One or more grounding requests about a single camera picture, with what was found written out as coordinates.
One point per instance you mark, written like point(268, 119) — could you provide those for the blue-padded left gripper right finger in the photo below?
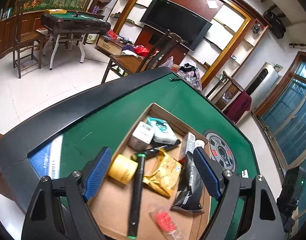
point(210, 172)

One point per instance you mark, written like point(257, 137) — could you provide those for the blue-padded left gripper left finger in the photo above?
point(94, 172)

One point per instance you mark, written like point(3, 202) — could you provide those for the yellow tape roll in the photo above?
point(122, 169)

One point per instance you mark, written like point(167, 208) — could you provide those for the black snack packet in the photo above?
point(190, 188)

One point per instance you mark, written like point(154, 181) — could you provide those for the white bottle red label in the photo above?
point(199, 143)

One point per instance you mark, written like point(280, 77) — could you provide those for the white red box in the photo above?
point(187, 145)

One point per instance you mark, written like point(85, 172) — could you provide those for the yellow snack packet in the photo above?
point(164, 175)

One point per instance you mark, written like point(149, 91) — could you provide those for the black marker pen green caps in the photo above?
point(136, 197)

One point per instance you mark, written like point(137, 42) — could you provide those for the white barcode medicine box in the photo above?
point(141, 137)

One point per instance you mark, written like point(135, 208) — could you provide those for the teal white tissue pack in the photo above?
point(163, 133)

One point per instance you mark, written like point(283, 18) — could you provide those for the clear red tube packet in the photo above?
point(166, 223)

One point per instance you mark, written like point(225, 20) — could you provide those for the round silver mahjong control panel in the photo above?
point(220, 150)

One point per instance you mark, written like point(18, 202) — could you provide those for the window with blue glass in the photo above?
point(282, 118)

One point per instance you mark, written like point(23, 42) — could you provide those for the maroon cloth on chair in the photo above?
point(239, 106)

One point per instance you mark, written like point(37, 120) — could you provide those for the carved wooden chair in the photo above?
point(225, 91)

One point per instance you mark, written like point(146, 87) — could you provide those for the floral bag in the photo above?
point(191, 75)

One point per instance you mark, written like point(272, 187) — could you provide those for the standing air conditioner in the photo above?
point(262, 83)

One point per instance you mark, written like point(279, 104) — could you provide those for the wooden chair dark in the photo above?
point(129, 64)

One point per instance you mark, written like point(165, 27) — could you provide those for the low wooden table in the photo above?
point(109, 47)

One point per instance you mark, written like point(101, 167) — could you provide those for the wooden chair far left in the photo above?
point(27, 44)

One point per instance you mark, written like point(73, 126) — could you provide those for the black television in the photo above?
point(164, 15)

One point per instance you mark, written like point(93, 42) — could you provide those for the wooden wall shelving unit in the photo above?
point(218, 35)

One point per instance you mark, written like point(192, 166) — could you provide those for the black wall speaker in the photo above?
point(277, 26)

